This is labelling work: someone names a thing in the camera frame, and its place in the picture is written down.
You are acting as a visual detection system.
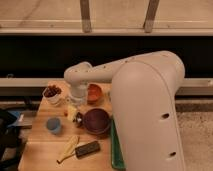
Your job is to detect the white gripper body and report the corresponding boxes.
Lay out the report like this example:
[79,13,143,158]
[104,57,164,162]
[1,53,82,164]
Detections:
[70,84,88,106]

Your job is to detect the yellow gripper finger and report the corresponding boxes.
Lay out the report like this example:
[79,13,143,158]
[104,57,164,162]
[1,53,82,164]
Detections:
[67,105,77,121]

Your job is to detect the small metal cup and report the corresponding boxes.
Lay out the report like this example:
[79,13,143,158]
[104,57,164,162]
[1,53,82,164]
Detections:
[76,112,83,127]

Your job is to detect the blue cup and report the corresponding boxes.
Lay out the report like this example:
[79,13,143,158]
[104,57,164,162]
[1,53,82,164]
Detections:
[46,117,61,135]

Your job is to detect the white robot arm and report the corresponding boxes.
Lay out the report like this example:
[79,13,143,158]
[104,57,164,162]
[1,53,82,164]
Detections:
[64,51,185,171]

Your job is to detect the orange bowl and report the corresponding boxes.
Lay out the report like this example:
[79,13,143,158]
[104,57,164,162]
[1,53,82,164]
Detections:
[87,84,102,104]

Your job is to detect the white cup with grapes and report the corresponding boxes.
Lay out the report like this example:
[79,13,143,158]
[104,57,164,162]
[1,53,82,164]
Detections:
[42,85,62,105]

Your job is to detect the purple bowl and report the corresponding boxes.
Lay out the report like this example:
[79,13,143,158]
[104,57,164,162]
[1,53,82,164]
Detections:
[83,108,111,135]

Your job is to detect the yellow banana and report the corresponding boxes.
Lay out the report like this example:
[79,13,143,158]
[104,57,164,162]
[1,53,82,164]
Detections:
[57,135,79,164]

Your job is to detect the black sponge block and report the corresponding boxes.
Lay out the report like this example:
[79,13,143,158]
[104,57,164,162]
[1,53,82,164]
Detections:
[75,141,100,158]

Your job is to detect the green plastic tray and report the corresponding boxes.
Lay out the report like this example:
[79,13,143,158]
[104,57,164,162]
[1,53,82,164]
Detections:
[110,121,125,171]

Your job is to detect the black chair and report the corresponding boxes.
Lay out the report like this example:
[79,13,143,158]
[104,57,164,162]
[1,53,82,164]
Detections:
[0,108,22,171]

